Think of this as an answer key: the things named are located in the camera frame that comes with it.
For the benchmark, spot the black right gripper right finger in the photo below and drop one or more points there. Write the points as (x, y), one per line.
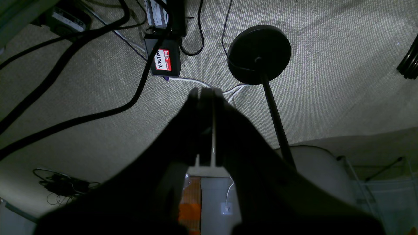
(274, 199)

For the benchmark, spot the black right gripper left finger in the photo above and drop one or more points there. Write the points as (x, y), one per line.
(142, 199)

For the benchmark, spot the black box with name sticker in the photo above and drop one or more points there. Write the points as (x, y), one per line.
(167, 62)

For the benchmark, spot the black round lamp stand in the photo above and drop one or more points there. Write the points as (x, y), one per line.
(257, 56)

